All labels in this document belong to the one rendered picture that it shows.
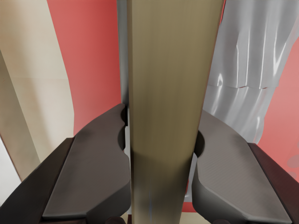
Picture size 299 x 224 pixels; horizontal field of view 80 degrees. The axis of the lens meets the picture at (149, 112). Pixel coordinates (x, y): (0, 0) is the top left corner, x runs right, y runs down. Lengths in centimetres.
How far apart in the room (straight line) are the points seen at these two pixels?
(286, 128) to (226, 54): 12
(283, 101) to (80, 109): 21
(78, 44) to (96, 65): 2
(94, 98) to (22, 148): 10
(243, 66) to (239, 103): 4
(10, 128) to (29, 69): 6
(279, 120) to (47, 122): 25
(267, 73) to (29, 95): 23
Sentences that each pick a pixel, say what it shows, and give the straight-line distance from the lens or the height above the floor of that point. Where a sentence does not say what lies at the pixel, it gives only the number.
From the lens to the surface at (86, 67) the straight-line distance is 18.
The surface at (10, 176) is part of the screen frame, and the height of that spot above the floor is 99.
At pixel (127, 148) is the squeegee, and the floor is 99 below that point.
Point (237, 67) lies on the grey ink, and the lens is 18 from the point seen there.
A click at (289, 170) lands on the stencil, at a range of 30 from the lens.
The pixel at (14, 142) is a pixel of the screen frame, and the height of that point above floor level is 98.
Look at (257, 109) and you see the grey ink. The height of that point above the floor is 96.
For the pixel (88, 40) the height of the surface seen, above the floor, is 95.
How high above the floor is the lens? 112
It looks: 61 degrees down
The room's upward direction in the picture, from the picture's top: 179 degrees counter-clockwise
